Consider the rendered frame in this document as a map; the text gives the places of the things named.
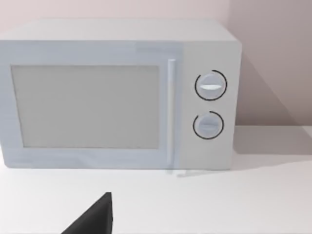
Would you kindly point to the pale round microwave knob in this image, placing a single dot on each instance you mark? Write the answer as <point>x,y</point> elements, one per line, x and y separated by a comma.
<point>210,84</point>
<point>208,125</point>

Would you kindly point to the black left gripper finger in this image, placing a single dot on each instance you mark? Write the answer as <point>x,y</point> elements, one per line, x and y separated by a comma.
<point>100,217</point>

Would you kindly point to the pale microwave door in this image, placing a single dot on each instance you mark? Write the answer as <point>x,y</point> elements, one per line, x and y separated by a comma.
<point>85,107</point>

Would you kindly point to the pale microwave oven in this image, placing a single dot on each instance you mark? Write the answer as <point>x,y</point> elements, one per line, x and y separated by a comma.
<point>207,151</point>

